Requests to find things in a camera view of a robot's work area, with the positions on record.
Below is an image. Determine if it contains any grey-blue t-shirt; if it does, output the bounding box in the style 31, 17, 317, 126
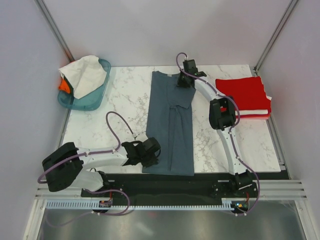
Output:
142, 71, 196, 176

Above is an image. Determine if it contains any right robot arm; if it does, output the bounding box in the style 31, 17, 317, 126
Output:
177, 58, 246, 176

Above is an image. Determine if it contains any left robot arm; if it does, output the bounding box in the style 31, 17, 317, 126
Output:
38, 137, 161, 197

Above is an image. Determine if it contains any folded red t-shirt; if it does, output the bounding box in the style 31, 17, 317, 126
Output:
215, 76, 267, 101
239, 109, 270, 120

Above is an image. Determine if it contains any folded red t-shirt bottom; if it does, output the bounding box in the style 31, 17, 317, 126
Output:
239, 109, 270, 120

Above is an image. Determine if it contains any teal plastic bin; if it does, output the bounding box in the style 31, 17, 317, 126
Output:
57, 58, 112, 111

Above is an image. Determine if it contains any folded white t-shirt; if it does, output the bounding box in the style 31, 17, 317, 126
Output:
234, 95, 272, 118

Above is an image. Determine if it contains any dark green t-shirt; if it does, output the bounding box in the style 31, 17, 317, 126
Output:
64, 77, 74, 96

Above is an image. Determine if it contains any crumpled white t-shirt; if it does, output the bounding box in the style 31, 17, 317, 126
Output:
58, 55, 107, 99

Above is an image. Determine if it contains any orange t-shirt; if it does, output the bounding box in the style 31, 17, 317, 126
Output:
58, 78, 68, 94

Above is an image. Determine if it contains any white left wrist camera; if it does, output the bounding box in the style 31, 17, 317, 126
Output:
134, 133, 148, 142

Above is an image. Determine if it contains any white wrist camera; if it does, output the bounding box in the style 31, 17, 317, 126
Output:
134, 133, 148, 142
184, 57, 194, 61

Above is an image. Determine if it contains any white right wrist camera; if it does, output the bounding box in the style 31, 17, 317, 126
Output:
184, 57, 194, 61

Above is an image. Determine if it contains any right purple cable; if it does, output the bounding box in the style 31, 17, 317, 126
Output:
176, 52, 261, 217

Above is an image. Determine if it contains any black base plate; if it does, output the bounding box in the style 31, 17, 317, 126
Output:
81, 173, 258, 205

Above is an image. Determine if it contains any white slotted cable duct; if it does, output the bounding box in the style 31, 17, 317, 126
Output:
45, 199, 249, 211

